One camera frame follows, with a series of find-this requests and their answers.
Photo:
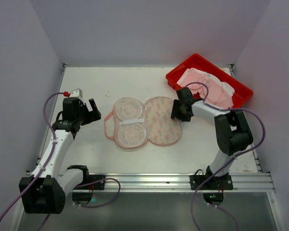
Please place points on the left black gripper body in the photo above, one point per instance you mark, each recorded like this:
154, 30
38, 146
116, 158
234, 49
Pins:
88, 113

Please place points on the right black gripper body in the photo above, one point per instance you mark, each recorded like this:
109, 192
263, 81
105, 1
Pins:
181, 109

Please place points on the pink bra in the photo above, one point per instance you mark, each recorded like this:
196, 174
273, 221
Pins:
216, 96

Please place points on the floral fabric laundry bag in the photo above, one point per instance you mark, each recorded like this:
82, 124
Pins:
132, 123

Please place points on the white bra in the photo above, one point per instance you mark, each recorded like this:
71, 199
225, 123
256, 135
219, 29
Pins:
230, 90

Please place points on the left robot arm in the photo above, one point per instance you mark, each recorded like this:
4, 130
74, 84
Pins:
45, 190

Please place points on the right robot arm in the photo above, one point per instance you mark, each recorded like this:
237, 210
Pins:
233, 135

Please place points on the red plastic tray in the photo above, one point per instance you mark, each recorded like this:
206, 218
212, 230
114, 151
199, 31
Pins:
241, 95

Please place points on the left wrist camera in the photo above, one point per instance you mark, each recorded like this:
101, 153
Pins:
76, 93

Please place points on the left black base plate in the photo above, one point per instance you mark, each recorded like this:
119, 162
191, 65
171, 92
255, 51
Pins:
97, 186

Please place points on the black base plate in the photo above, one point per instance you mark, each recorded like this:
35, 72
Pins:
216, 183
97, 186

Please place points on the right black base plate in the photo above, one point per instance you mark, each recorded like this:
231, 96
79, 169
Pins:
216, 183

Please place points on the aluminium front rail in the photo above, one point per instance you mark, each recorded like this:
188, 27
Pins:
181, 183

